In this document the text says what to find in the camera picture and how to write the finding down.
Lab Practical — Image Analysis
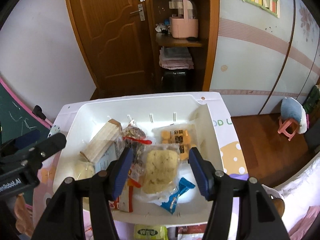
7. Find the clear-wrapped yellow rice cake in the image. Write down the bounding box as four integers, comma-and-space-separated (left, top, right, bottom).
141, 144, 181, 198

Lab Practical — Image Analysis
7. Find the pink bed sheet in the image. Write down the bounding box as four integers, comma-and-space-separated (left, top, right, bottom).
263, 154, 319, 239

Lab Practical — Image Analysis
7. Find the green yellow snack packet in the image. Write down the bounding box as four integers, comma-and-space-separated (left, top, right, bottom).
134, 224, 168, 240

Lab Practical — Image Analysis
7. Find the green chalkboard pink frame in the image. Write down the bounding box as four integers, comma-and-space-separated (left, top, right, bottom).
1, 79, 56, 207

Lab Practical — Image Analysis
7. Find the blue white cushion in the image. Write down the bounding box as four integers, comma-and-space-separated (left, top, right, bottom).
280, 97, 308, 134

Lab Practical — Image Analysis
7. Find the beige cardboard snack box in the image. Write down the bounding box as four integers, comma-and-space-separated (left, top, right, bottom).
80, 119, 124, 172

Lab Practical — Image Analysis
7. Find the blue candy wrapper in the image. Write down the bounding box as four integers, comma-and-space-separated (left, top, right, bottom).
160, 178, 195, 215

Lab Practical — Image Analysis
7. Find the left hand of person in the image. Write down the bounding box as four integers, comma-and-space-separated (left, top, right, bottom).
14, 194, 34, 237

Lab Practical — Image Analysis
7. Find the wooden corner shelf unit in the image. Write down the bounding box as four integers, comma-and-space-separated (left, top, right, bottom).
150, 0, 220, 92

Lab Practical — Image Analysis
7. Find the pink basket on shelf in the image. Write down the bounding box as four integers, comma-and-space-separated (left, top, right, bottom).
169, 0, 199, 39

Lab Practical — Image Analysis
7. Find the clear bag of nuts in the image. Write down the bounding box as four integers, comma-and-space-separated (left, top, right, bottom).
122, 119, 152, 184

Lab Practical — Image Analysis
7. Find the red white snack packet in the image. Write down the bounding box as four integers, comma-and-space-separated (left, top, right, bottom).
109, 178, 141, 213

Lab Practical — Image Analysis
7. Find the white plastic storage bin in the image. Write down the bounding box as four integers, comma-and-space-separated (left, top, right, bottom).
52, 94, 225, 227

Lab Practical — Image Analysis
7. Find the orange biscuit clear packet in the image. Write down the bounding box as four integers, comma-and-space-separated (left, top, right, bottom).
152, 124, 198, 163

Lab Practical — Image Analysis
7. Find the folded cloth stack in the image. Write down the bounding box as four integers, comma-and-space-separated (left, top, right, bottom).
159, 47, 194, 70

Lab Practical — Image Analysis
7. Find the pink plastic stool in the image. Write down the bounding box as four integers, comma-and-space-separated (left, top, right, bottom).
278, 116, 299, 141

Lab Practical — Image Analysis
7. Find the brown wooden door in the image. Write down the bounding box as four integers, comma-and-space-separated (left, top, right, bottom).
66, 0, 155, 98

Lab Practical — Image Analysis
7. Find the brown round bedpost knob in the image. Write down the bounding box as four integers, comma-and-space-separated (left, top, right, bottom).
271, 197, 285, 217

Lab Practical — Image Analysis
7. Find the pale wardrobe with floral doors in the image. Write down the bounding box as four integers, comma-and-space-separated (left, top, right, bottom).
210, 0, 319, 116

